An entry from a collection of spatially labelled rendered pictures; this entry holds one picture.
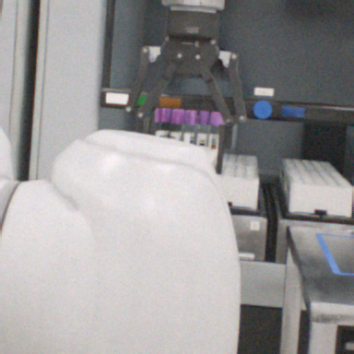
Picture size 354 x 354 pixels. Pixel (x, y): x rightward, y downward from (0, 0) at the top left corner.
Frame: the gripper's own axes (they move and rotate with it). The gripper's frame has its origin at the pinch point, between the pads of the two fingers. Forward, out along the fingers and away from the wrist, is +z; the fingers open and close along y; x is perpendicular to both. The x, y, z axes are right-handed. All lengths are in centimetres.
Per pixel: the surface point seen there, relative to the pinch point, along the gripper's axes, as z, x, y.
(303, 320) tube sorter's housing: 26.6, 25.2, 19.6
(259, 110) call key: -6.4, 30.4, 10.1
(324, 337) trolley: 13, -53, 18
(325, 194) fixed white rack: 6.5, 28.9, 21.8
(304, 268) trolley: 9.4, -32.7, 16.8
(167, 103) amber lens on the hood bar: -6.3, 31.1, -5.3
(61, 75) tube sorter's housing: -9.8, 33.5, -24.0
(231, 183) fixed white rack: 6.0, 28.6, 6.6
